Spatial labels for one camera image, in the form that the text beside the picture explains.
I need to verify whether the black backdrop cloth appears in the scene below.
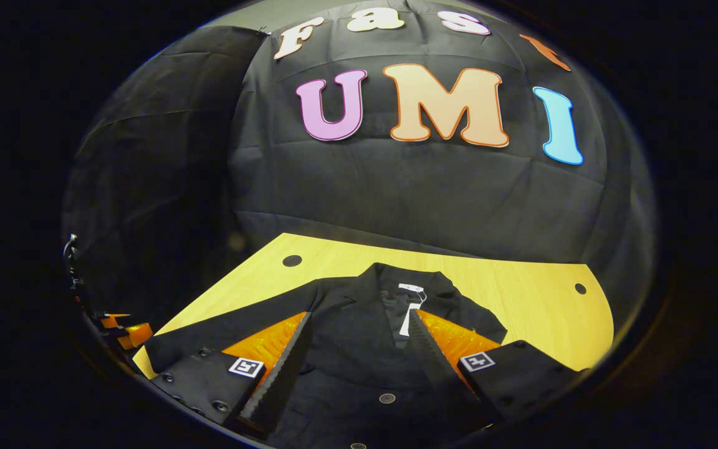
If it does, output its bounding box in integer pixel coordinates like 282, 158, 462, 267
63, 0, 656, 325

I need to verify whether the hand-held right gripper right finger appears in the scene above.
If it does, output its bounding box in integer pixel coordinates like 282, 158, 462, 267
409, 309, 585, 428

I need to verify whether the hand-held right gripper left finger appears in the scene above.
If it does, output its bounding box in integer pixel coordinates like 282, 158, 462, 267
150, 311, 313, 437

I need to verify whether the black buttoned shirt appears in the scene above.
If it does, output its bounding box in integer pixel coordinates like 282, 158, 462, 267
144, 262, 509, 449

